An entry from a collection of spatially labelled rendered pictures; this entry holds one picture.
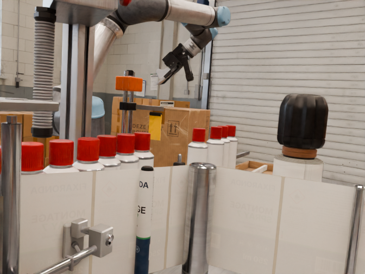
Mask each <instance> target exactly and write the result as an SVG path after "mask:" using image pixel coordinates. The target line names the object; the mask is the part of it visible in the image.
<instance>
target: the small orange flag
mask: <svg viewBox="0 0 365 274"><path fill-rule="evenodd" d="M161 120H162V113H157V112H150V113H149V133H150V139H152V140H160V137H161Z"/></svg>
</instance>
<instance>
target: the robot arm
mask: <svg viewBox="0 0 365 274"><path fill-rule="evenodd" d="M230 19H231V14H230V10H229V9H228V8H227V7H225V6H222V7H221V6H219V7H211V6H208V5H203V4H198V3H193V2H189V1H184V0H131V2H130V4H128V5H127V6H126V7H125V6H122V5H120V3H119V0H118V9H117V10H115V11H114V12H113V13H111V14H110V15H109V16H107V17H106V18H105V19H103V20H101V21H100V22H99V23H97V24H96V25H95V49H94V63H93V82H94V81H95V79H96V76H97V74H98V73H99V71H100V69H101V67H102V65H103V63H104V61H105V59H106V58H107V56H108V54H109V52H110V50H111V48H112V45H113V44H114V42H115V40H116V39H120V38H121V37H122V36H123V34H124V32H125V30H126V28H127V27H128V26H130V25H134V24H139V23H144V22H151V21H155V22H161V21H163V20H169V21H176V22H181V24H182V25H183V26H184V27H185V28H186V29H187V30H188V31H189V32H190V33H191V34H192V36H191V37H190V38H189V39H188V40H187V41H186V42H185V43H184V45H183V44H181V43H179V44H178V46H177V47H176V48H175V49H174V50H173V51H171V52H169V53H168V54H167V55H166V56H165V57H164V58H163V59H162V60H163V62H164V64H165V65H166V66H168V67H169V68H166V69H162V70H161V69H157V70H156V73H157V75H158V77H159V79H160V80H159V81H158V82H157V83H156V85H162V84H165V83H166V82H167V81H168V80H169V79H171V78H172V77H173V76H174V75H175V74H176V73H177V72H178V71H179V70H180V69H181V68H182V67H184V70H185V76H186V80H187V81H188V82H190V81H193V80H194V76H193V73H192V70H191V65H190V61H189V58H188V56H189V57H190V58H193V57H194V56H196V55H197V54H198V53H199V52H200V51H201V50H202V49H203V48H204V47H205V46H206V45H207V44H208V43H209V42H210V41H211V40H213V39H214V38H215V37H216V35H217V34H218V30H217V29H216V28H215V27H222V26H226V25H228V24H229V22H230ZM52 92H53V94H52V95H53V96H52V98H53V99H52V101H53V102H58V103H59V111H53V113H52V115H53V116H51V117H52V119H51V120H52V122H51V123H52V125H51V126H52V128H53V134H52V135H53V136H60V101H61V85H58V86H54V87H53V91H52ZM104 114H105V110H104V104H103V101H102V100H101V99H100V98H99V97H96V96H92V116H91V137H92V138H97V136H98V135H105V125H104Z"/></svg>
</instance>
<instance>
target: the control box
mask: <svg viewBox="0 0 365 274"><path fill-rule="evenodd" d="M43 7H49V8H52V9H55V10H56V14H55V16H56V22H58V23H65V24H71V25H73V24H76V23H80V24H83V25H85V26H87V27H93V26H94V25H96V24H97V23H99V22H100V21H101V20H103V19H105V18H106V17H107V16H109V15H110V14H111V13H113V12H114V11H115V10H117V9H118V0H43Z"/></svg>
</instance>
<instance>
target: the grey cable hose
mask: <svg viewBox="0 0 365 274"><path fill-rule="evenodd" d="M34 11H35V13H34V19H35V28H34V29H35V31H34V33H35V34H34V36H35V37H34V39H35V40H34V42H35V43H34V45H35V46H34V48H35V49H34V51H35V52H34V54H35V55H34V57H35V58H34V60H35V61H34V63H35V64H34V66H35V67H34V69H35V70H34V72H35V73H34V75H35V76H33V77H34V78H35V79H33V80H34V82H33V83H34V85H33V86H34V88H33V89H34V91H33V92H34V94H33V95H34V96H33V98H34V99H33V100H36V101H47V102H52V99H53V98H52V96H53V95H52V94H53V92H52V91H53V89H52V88H53V86H52V85H53V83H52V82H53V79H54V78H53V76H54V75H53V73H54V72H53V71H54V69H53V67H54V66H53V65H54V63H53V62H54V60H53V59H54V57H53V56H54V54H53V53H54V51H53V50H54V41H55V40H54V38H55V37H54V35H55V34H54V33H55V22H56V16H55V14H56V10H55V9H52V8H49V7H37V6H36V7H35V10H34ZM52 113H53V112H52V111H33V121H34V122H33V123H32V124H33V125H32V127H31V133H32V136H33V137H35V138H50V137H52V134H53V128H52V126H51V125H52V123H51V122H52V120H51V119H52V117H51V116H53V115H52Z"/></svg>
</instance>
